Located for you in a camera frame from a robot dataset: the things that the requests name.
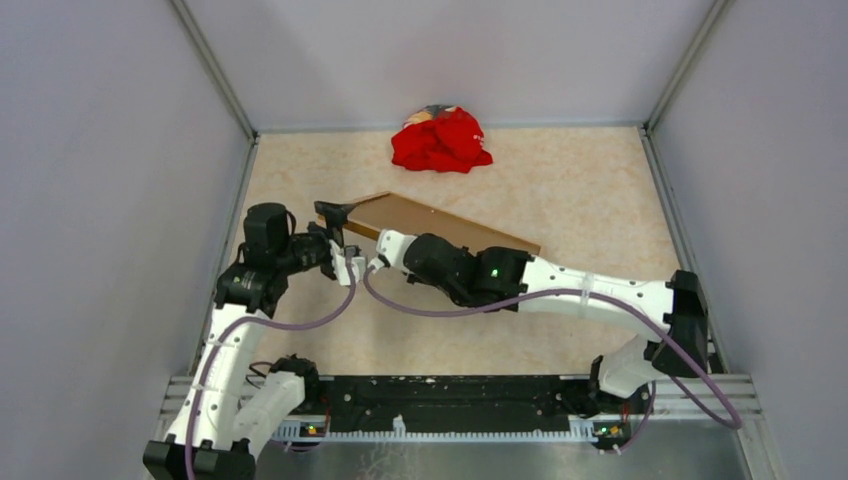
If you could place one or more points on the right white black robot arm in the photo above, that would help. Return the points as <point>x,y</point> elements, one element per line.
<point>667,317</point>

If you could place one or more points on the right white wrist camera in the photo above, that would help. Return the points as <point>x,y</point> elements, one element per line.
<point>390,250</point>

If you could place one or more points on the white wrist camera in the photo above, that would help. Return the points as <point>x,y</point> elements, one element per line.
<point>390,250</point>
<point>348,263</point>

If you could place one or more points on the wooden picture frame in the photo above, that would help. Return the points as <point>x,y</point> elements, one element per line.
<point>430,228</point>

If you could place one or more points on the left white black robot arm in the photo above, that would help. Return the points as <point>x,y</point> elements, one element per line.
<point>216,435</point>

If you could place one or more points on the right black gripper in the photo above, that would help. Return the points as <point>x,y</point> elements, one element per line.
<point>412,277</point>

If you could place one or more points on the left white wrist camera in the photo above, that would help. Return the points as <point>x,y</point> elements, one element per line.
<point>348,263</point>

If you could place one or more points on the aluminium front rail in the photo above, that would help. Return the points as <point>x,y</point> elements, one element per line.
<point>690,400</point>

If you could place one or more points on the red crumpled cloth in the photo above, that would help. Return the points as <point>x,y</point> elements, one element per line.
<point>440,138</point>

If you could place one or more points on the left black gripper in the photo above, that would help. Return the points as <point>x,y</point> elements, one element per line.
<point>335,215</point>

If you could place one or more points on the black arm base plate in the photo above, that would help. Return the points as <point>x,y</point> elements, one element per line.
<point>463,404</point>

